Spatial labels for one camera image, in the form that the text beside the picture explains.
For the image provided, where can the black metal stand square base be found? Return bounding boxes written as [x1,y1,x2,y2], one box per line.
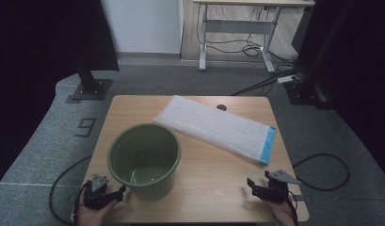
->
[71,60,114,102]

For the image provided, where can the white desk with metal legs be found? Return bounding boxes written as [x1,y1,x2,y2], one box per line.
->
[192,0,316,74]

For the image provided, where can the green plastic bin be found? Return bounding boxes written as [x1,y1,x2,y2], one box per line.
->
[106,122,183,202]

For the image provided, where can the black curtain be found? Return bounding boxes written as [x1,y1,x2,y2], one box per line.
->
[0,0,120,190]
[297,0,385,174]

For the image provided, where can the black cable bundle under desk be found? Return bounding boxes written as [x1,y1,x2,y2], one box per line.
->
[196,4,302,65]

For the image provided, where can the white plastic bag blue edge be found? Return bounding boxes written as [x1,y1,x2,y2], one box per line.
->
[152,94,277,167]

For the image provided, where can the black cables to power strip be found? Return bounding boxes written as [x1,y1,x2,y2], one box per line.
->
[230,66,304,97]

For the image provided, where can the hand-held gripper cable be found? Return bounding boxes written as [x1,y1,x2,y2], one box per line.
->
[285,187,300,226]
[72,181,91,226]

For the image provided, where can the person's left hand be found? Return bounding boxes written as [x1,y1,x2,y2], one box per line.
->
[76,189,120,226]

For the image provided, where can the white power strip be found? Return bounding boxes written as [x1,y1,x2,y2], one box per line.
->
[277,74,299,85]

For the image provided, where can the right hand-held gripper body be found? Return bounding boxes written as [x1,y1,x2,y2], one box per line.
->
[253,169,303,203]

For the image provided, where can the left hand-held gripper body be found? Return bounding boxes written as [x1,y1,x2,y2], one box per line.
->
[82,173,119,211]

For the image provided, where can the black metal stand large base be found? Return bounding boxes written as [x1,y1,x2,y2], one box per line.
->
[283,0,336,110]

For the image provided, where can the black looped floor cable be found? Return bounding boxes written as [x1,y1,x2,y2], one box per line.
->
[291,153,351,192]

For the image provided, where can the right hand-held gripper cable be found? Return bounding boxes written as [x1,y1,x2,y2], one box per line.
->
[285,187,300,226]

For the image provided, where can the left hand-held gripper cable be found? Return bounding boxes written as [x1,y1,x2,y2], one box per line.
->
[72,181,91,226]

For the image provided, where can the person's right hand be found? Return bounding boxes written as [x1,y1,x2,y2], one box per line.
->
[267,200,297,226]

